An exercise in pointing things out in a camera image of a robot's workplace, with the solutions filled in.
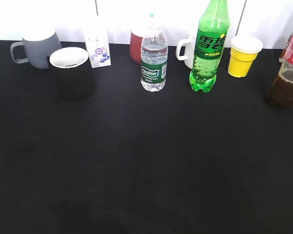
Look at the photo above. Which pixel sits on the black mug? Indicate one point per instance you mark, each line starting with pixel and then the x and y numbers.
pixel 72 73

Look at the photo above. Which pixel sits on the cola bottle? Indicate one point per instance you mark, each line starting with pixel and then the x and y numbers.
pixel 280 94

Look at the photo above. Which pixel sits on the green sprite bottle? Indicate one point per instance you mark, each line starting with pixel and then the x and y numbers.
pixel 212 31

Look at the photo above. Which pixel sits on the yellow paper cup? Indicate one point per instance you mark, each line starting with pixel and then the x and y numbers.
pixel 244 50

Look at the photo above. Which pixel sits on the clear water bottle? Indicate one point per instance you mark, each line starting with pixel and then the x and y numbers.
pixel 154 55

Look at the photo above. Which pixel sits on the red mug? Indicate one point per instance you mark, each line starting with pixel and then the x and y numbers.
pixel 136 38

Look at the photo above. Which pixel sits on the white mug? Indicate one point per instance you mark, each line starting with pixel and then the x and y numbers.
pixel 189 44

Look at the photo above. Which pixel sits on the blueberry milk carton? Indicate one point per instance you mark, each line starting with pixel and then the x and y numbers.
pixel 96 42

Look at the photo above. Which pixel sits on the grey mug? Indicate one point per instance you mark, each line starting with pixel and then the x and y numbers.
pixel 38 45

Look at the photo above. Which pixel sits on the brown coffee drink bottle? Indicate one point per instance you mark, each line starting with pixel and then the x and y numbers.
pixel 285 48

